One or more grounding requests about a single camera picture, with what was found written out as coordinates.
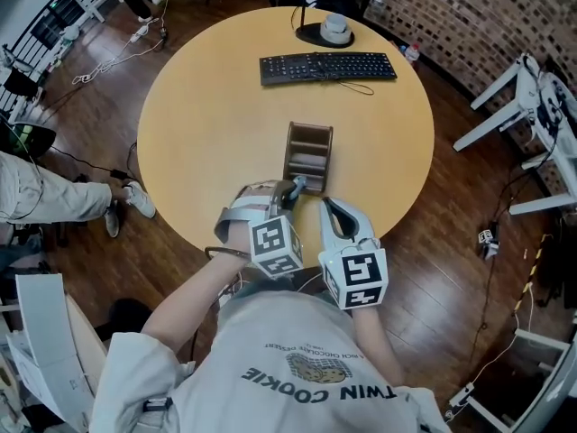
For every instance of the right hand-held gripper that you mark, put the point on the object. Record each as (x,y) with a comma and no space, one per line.
(360,278)

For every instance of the brown wooden organizer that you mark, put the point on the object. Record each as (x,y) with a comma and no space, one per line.
(308,156)

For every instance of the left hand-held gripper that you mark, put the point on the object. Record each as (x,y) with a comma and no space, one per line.
(275,246)

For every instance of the yellow-black striped bar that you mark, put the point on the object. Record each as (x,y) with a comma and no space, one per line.
(534,273)

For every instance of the small white power strip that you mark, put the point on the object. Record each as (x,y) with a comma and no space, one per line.
(460,396)

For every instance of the white metal frame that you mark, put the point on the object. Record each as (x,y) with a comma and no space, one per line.
(541,377)

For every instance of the clear plastic bottle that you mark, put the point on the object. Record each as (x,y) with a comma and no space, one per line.
(412,53)

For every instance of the person's left forearm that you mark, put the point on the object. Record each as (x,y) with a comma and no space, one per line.
(194,300)

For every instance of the person's right forearm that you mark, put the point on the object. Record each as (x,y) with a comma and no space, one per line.
(376,345)

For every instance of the black bag with green trim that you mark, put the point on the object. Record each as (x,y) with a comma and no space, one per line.
(24,140)

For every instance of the spare white gripper device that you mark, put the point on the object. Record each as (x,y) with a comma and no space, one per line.
(489,244)

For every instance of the brown wrist band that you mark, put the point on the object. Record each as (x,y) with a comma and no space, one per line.
(225,251)

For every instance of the person's left hand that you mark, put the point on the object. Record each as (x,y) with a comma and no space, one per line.
(256,193)

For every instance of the white cardboard sheets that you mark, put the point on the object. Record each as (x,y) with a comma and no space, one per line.
(49,345)

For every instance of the black keyboard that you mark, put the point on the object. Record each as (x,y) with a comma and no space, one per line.
(329,67)

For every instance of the white desk frame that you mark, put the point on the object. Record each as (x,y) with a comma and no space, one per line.
(500,120)

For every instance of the person's white printed shirt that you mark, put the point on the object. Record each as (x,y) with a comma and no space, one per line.
(288,377)

